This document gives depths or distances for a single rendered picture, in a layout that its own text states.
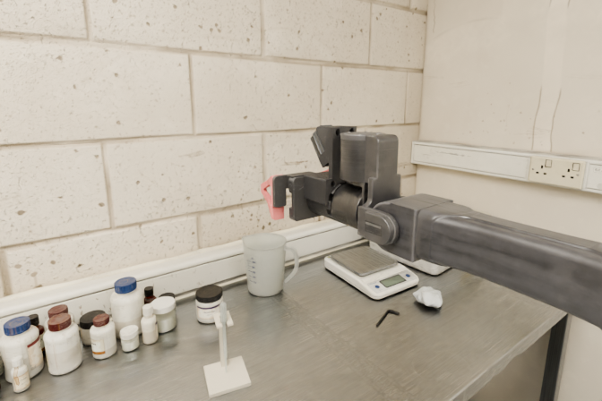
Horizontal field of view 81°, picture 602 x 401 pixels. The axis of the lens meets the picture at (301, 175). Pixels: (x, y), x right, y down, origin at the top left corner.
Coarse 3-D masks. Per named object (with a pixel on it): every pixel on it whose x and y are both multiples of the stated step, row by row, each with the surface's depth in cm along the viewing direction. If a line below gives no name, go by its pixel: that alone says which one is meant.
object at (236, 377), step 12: (228, 312) 71; (216, 324) 67; (228, 324) 67; (228, 360) 74; (240, 360) 74; (204, 372) 71; (216, 372) 71; (228, 372) 71; (240, 372) 71; (216, 384) 68; (228, 384) 68; (240, 384) 68; (216, 396) 66
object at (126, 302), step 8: (120, 280) 83; (128, 280) 83; (120, 288) 80; (128, 288) 81; (136, 288) 84; (112, 296) 81; (120, 296) 81; (128, 296) 81; (136, 296) 82; (112, 304) 80; (120, 304) 80; (128, 304) 80; (136, 304) 82; (112, 312) 81; (120, 312) 80; (128, 312) 81; (136, 312) 82; (120, 320) 81; (128, 320) 81; (136, 320) 82; (120, 328) 81
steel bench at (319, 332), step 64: (320, 256) 126; (192, 320) 89; (256, 320) 89; (320, 320) 89; (384, 320) 89; (448, 320) 89; (512, 320) 89; (64, 384) 69; (128, 384) 69; (192, 384) 69; (256, 384) 69; (320, 384) 69; (384, 384) 69; (448, 384) 69
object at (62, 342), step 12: (48, 324) 70; (60, 324) 70; (72, 324) 73; (48, 336) 70; (60, 336) 70; (72, 336) 71; (48, 348) 70; (60, 348) 70; (72, 348) 72; (48, 360) 71; (60, 360) 71; (72, 360) 72; (60, 372) 71
